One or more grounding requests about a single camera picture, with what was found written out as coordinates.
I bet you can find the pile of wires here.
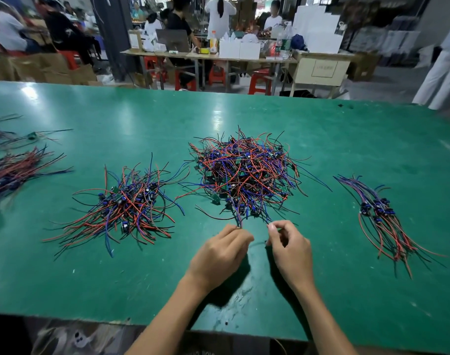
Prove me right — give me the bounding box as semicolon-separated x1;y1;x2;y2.
182;128;331;228

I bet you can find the stack of white boxes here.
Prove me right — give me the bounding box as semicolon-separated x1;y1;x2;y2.
293;5;344;55

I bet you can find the row of cardboard boxes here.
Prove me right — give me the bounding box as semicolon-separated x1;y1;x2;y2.
0;54;99;86

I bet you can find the person's left hand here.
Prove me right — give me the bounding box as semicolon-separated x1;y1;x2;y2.
184;224;256;294

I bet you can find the small bunch of set-aside wires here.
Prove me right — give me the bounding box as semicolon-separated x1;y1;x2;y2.
333;174;446;278

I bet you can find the dark pillar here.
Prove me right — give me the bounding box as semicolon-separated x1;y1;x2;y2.
90;0;141;82

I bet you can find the long wooden work table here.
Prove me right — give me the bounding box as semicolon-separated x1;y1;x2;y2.
121;48;355;97

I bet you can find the person's right forearm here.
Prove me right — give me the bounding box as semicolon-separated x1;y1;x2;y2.
292;281;359;355

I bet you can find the red plastic stool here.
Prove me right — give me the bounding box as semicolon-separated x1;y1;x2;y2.
248;68;274;95
208;64;227;87
144;57;169;87
58;50;82;71

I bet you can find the person's left forearm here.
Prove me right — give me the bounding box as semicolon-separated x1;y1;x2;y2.
125;277;215;355

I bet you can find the person's right hand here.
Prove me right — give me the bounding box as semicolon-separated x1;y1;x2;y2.
267;220;316;294

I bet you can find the row of white containers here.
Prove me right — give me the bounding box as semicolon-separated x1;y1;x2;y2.
219;35;261;61

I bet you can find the grey laptop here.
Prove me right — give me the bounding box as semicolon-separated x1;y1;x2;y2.
156;29;191;53

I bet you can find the cream cabinet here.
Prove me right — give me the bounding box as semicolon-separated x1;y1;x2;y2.
288;54;355;97

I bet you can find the brown cardboard box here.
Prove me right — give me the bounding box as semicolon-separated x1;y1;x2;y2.
348;53;379;80

